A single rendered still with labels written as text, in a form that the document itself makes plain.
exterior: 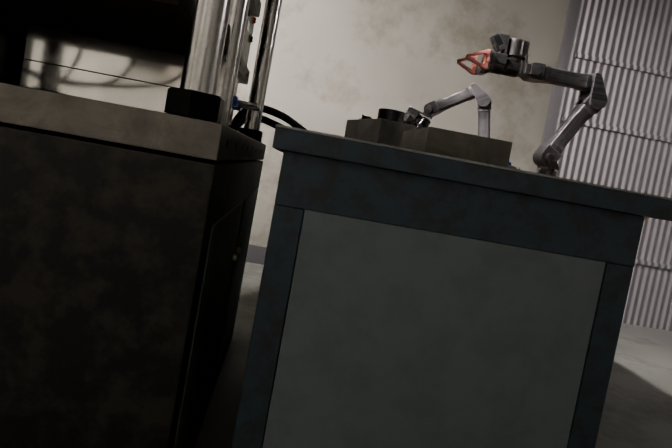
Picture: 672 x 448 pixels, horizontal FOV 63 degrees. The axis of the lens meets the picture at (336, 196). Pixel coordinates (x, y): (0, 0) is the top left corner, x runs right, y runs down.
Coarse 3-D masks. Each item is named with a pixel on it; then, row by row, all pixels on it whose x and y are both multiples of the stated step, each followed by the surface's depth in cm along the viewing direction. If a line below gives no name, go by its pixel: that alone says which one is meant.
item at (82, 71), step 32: (32, 32) 136; (64, 32) 136; (32, 64) 136; (64, 64) 137; (96, 64) 138; (128, 64) 138; (160, 64) 139; (96, 96) 138; (128, 96) 139; (160, 96) 139
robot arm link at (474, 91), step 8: (472, 88) 254; (480, 88) 253; (448, 96) 260; (456, 96) 258; (464, 96) 257; (472, 96) 255; (480, 96) 253; (488, 96) 251; (432, 104) 261; (440, 104) 260; (448, 104) 260; (456, 104) 260; (480, 104) 252; (488, 104) 252; (432, 112) 261; (440, 112) 265
